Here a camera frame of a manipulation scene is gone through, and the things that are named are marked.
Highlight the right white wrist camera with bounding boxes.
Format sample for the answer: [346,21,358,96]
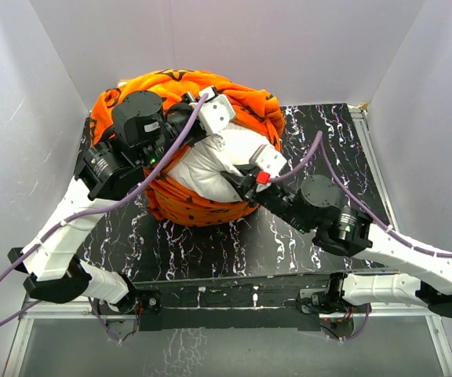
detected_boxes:
[249,145,287,185]

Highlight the orange patterned pillowcase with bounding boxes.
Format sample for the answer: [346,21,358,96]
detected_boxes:
[89,69,285,227]

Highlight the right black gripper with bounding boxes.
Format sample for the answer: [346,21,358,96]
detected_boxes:
[222,167,312,236]

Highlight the white pillow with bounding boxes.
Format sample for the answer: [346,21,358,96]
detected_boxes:
[166,122,271,203]

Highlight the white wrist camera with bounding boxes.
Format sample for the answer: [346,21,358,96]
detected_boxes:
[198,86,236,136]
[249,145,287,185]

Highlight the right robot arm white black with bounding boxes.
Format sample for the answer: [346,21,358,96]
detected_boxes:
[222,168,452,319]

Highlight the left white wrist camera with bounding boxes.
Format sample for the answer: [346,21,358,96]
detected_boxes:
[198,86,236,136]

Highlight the aluminium frame rail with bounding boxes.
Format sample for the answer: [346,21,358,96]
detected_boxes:
[5,291,452,376]

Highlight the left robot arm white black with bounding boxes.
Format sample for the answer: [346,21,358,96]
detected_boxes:
[8,87,217,313]

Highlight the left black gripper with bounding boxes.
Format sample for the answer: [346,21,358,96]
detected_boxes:
[137,89,203,167]

